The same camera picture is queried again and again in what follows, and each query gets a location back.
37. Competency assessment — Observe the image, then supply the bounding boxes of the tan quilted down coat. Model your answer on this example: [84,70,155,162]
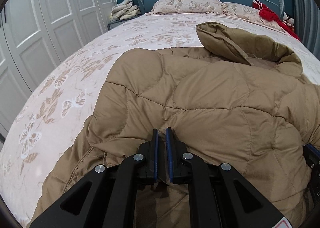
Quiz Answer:
[34,22,319,227]

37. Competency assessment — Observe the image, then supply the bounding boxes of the folded cream clothes pile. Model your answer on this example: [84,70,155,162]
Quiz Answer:
[110,0,141,22]

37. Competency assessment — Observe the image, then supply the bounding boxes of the small figurines on nightstand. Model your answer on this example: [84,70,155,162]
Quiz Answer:
[283,12,294,28]

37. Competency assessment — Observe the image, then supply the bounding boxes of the grey blue curtain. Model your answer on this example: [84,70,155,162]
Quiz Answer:
[294,0,320,59]

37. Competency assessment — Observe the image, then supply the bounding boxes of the red garment on bed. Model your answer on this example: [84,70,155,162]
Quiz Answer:
[253,0,300,41]

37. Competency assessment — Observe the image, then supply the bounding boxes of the right butterfly pattern pillow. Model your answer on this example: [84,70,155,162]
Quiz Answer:
[222,2,286,33]

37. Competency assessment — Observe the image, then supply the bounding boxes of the butterfly pattern pillow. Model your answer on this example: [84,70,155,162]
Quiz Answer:
[222,2,286,33]
[151,0,223,14]

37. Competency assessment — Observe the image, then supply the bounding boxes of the dark blue nightstand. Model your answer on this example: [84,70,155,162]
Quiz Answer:
[107,15,141,31]

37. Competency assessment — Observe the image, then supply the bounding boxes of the white panelled wardrobe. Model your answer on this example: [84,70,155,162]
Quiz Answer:
[1,0,116,137]

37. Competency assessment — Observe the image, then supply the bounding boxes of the left butterfly pattern pillow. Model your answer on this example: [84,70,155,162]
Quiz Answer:
[151,0,223,14]

